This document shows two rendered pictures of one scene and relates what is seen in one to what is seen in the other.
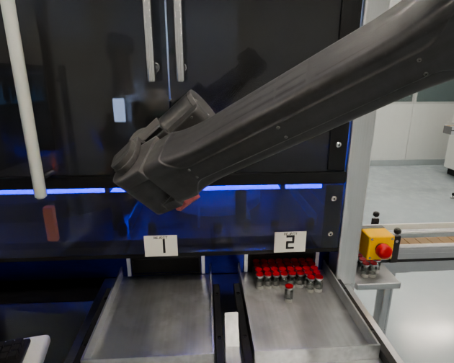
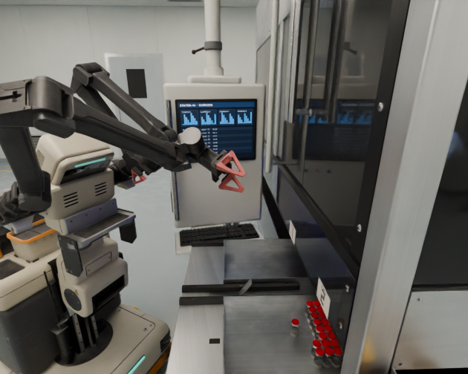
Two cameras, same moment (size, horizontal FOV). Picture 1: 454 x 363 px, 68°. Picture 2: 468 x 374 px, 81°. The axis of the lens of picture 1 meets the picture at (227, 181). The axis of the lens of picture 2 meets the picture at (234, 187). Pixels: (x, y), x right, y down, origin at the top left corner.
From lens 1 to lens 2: 0.96 m
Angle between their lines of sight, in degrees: 86
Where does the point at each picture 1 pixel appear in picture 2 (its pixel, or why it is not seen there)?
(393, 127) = not seen: outside the picture
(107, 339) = (244, 248)
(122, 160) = not seen: hidden behind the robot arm
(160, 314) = (266, 263)
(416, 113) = not seen: outside the picture
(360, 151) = (371, 252)
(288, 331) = (253, 327)
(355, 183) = (362, 290)
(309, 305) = (291, 350)
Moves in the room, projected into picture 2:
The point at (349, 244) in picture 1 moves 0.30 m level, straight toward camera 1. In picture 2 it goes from (350, 361) to (218, 315)
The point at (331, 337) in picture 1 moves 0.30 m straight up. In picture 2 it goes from (248, 358) to (250, 257)
